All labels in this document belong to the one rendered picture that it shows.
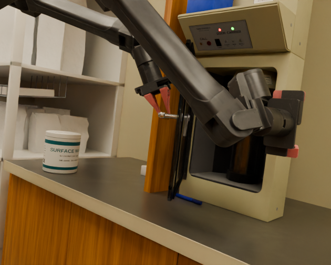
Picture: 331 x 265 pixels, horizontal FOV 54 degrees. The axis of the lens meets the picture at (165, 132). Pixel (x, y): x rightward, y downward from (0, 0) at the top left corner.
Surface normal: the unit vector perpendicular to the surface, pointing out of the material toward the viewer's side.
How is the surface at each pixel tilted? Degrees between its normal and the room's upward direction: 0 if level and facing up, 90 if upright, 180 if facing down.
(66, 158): 90
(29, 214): 90
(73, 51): 94
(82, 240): 90
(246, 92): 67
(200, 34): 135
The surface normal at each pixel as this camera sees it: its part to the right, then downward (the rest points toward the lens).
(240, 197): -0.66, -0.04
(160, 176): 0.74, 0.12
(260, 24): -0.55, 0.67
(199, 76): 0.29, -0.37
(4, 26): 0.31, 0.00
